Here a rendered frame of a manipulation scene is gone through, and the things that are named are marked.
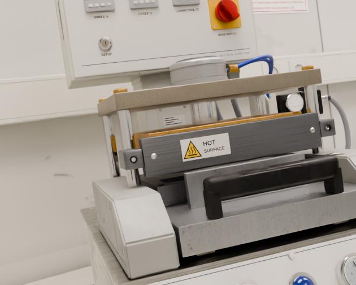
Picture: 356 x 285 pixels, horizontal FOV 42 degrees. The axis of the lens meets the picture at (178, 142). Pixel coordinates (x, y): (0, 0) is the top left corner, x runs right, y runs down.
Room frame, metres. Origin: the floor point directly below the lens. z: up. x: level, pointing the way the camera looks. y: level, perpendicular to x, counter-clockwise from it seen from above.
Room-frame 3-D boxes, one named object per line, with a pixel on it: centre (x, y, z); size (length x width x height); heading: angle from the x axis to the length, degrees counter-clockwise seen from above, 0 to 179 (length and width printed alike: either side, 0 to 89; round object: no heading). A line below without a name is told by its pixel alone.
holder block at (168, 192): (0.65, -0.04, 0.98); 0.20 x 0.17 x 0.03; 106
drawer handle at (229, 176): (0.48, -0.09, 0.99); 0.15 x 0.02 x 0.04; 106
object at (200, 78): (0.69, -0.05, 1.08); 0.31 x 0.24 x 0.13; 106
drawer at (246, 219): (0.61, -0.05, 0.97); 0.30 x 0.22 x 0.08; 16
